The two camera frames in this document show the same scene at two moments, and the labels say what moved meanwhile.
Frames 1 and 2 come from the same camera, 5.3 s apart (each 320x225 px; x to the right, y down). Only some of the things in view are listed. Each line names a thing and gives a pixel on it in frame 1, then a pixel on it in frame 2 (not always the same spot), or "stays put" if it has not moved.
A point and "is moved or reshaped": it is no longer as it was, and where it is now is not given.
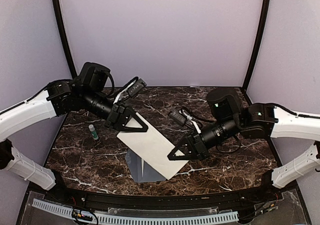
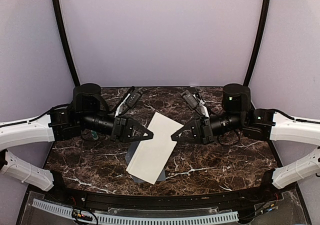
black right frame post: (257, 39) stays put
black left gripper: (115, 117) → (122, 128)
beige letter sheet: (153, 147) is moved or reshaped
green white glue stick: (93, 132) stays put
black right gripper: (201, 152) → (207, 134)
